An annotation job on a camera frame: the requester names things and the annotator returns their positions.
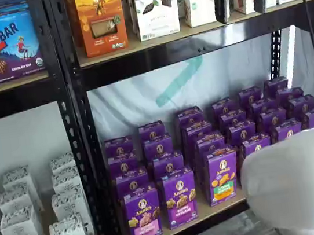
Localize purple Annie's box pink patch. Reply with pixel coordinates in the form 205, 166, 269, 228
122, 185, 165, 235

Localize Simple Mills Sweet Thins box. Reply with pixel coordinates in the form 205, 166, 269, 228
132, 0, 184, 43

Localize purple Annie's box brown patch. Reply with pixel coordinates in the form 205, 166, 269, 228
270, 118, 304, 143

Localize orange Revival box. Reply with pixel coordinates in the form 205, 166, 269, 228
72, 0, 131, 60

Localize purple Annie's box yellow patch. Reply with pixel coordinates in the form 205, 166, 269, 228
237, 133, 273, 161

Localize purple Annie's box green patch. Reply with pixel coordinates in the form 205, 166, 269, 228
203, 146, 244, 207

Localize purple Annie's box violet patch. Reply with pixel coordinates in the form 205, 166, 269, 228
159, 165, 202, 231

